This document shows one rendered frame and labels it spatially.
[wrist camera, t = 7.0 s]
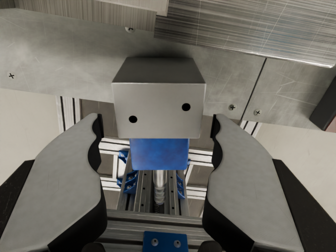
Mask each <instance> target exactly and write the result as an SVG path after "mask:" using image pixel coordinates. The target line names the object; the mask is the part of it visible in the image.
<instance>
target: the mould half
mask: <svg viewBox="0 0 336 252"><path fill-rule="evenodd" d="M153 38H154V39H157V40H163V41H169V42H175V43H181V44H187V45H193V46H199V47H205V48H211V49H216V50H222V51H228V52H234V53H240V54H246V55H252V56H258V57H264V58H269V59H275V60H281V61H287V62H293V63H299V64H305V65H311V66H317V67H322V68H332V67H333V66H334V65H335V63H336V0H169V3H168V10H167V16H162V15H157V14H156V19H155V28H154V36H153Z"/></svg>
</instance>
